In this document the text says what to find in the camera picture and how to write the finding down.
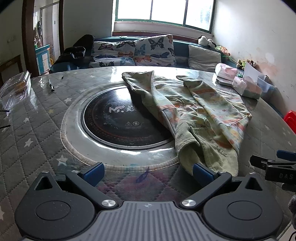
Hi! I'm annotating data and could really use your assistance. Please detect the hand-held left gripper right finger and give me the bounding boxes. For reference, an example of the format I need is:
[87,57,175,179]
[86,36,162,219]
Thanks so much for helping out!
[180,163,269,209]

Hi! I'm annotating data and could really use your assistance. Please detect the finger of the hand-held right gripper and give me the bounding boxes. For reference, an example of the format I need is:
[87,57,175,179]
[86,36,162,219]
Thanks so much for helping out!
[250,154,296,172]
[277,150,296,161]

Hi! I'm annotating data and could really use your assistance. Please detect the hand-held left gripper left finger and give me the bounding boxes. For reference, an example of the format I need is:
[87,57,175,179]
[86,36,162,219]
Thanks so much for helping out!
[29,162,118,209]

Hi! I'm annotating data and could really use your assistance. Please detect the floral children's jacket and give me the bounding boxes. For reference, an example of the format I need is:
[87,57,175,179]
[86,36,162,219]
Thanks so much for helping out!
[121,70,253,176]

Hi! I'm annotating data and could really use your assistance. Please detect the hanging clothes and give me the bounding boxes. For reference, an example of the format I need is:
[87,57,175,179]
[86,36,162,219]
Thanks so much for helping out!
[34,21,43,47]

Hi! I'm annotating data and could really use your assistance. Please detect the person's right hand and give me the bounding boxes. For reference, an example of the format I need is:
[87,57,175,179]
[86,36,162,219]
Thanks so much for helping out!
[287,194,296,230]

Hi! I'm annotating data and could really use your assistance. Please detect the red plastic stool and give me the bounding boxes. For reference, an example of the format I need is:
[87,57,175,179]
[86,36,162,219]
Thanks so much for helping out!
[283,111,296,134]

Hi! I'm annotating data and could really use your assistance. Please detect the round black induction cooktop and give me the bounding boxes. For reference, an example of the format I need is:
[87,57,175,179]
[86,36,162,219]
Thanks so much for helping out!
[81,85,177,151]

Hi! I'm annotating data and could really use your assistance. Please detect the grey quilted star table cover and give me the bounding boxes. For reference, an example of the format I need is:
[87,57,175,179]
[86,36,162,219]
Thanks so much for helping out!
[0,65,296,241]

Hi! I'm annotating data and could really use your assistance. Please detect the clear plastic storage bin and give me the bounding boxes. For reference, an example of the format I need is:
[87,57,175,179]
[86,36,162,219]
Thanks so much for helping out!
[243,70,277,102]

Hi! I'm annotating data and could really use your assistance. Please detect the pastel tissue pack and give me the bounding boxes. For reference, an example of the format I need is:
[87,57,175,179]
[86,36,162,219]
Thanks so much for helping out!
[232,76,263,99]

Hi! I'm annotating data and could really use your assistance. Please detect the flat grey box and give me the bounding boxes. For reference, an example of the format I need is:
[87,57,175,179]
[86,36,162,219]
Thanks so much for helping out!
[216,77,234,87]

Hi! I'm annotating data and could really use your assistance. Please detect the white paper card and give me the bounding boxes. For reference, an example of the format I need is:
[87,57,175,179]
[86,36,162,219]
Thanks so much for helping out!
[244,61,260,82]

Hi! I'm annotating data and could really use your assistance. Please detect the pink tissue pack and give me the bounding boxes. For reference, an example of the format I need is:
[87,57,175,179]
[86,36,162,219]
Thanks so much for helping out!
[215,63,238,80]

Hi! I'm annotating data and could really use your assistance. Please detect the small plush toys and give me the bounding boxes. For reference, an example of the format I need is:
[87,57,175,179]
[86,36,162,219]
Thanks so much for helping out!
[217,45,255,70]

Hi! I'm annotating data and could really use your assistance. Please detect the clear plastic box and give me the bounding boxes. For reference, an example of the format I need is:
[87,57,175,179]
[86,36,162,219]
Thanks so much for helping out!
[0,71,32,110]

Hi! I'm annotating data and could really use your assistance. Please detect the grey pillow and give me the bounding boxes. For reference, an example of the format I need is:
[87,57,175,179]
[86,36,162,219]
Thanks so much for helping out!
[188,44,222,72]

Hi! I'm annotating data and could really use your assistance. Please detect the black bag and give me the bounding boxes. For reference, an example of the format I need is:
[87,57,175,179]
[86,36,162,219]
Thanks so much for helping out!
[54,46,86,70]

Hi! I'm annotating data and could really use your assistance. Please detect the flat butterfly print cushion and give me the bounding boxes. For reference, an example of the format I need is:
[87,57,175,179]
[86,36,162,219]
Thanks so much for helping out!
[89,40,137,68]

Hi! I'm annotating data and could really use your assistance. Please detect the blue cabinet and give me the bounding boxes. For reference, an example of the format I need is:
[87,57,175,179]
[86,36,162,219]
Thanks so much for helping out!
[35,44,52,75]

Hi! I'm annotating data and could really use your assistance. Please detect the blue sofa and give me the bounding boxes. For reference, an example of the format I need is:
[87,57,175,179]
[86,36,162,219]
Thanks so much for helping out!
[48,36,245,75]

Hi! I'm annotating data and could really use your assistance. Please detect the panda plush toy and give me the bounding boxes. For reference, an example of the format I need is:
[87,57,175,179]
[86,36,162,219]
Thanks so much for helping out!
[198,35,218,49]

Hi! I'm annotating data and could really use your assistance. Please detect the black jacket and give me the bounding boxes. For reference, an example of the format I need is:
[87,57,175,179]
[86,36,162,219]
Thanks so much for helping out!
[73,34,95,56]

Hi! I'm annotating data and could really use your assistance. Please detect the large butterfly print pillow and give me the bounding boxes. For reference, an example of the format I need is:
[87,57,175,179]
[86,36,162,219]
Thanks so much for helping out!
[134,34,176,67]

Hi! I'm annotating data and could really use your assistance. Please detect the dark wooden chair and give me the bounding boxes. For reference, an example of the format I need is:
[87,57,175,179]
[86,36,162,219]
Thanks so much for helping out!
[0,54,23,87]

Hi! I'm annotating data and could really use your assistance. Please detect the green framed window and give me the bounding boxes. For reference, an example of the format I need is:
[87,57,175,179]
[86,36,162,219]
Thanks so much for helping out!
[113,0,216,33]

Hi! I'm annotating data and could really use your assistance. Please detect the brown door frame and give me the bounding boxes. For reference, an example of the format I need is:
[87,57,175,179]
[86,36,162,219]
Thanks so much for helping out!
[22,0,65,78]

